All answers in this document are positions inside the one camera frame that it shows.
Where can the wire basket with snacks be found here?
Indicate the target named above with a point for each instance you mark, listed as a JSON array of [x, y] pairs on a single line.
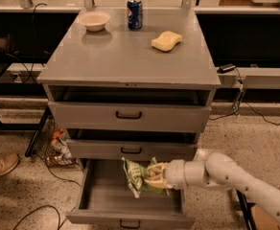
[[52, 147]]

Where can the black power adapter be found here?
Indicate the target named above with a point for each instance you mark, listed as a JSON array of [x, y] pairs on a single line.
[[226, 68]]

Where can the white paper bowl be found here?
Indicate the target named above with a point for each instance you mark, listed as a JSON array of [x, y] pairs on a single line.
[[94, 21]]

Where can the grey bottom drawer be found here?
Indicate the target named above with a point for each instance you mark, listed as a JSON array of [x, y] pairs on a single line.
[[105, 198]]

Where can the black table leg frame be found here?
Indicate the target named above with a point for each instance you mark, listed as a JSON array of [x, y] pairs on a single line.
[[24, 114]]

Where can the brown cardboard box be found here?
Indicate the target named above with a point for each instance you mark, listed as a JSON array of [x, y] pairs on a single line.
[[267, 213]]

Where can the blue pepsi can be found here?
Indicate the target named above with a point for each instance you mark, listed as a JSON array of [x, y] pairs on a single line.
[[135, 14]]

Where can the tan leather shoe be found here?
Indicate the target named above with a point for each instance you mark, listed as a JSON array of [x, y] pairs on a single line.
[[8, 163]]

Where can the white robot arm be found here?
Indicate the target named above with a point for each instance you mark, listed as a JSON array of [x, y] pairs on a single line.
[[217, 171]]

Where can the black metal cart frame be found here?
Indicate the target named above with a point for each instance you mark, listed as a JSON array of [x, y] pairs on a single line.
[[246, 209]]

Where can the green jalapeno chip bag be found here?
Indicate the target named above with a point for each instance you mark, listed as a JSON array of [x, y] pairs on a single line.
[[139, 178]]

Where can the grey middle drawer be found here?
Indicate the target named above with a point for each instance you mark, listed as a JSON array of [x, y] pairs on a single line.
[[134, 145]]

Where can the grey drawer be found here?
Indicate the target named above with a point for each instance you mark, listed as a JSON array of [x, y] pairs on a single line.
[[134, 145], [134, 109], [105, 198]]

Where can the grey top drawer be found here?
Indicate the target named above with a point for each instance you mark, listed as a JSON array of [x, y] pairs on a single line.
[[134, 109]]

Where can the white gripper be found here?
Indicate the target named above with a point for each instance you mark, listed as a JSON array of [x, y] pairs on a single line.
[[174, 174]]

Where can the grey drawer cabinet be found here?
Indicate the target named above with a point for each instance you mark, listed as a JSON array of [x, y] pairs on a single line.
[[118, 57]]

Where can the yellow sponge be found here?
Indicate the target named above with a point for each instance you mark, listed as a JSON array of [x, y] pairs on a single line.
[[166, 41]]

